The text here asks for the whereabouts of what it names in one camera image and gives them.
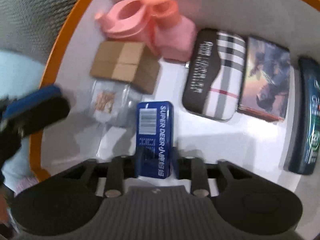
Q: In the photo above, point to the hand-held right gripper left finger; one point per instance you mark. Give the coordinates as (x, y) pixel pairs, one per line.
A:
(140, 162)

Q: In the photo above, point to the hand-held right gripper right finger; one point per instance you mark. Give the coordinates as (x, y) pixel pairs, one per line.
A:
(175, 166)

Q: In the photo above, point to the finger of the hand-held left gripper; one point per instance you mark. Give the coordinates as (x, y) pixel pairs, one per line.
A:
(45, 115)

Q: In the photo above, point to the blue tin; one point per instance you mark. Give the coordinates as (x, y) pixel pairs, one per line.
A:
(155, 130)

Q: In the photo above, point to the clear plastic box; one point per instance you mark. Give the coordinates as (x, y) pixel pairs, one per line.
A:
(110, 105)

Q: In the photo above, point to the orange cardboard box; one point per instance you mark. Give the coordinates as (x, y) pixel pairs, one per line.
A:
(250, 140)

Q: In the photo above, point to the small brown cardboard box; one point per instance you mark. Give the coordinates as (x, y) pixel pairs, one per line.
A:
(120, 65)

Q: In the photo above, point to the plaid zip case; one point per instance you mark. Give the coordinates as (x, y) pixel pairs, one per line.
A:
(212, 75)

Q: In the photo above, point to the pink cup with loop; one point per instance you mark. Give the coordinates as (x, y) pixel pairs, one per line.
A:
(122, 22)

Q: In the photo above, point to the printed dark red box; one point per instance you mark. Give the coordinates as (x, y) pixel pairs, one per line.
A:
(267, 80)

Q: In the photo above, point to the pink bottle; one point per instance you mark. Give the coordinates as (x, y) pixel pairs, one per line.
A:
(175, 37)

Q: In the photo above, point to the dark blue shampoo bottle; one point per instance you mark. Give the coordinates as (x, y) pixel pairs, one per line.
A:
(307, 120)

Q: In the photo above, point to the light blue pillow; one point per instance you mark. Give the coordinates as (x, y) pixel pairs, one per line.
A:
(17, 80)

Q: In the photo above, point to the houndstooth pillow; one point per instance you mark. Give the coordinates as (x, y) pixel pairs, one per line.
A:
(32, 12)

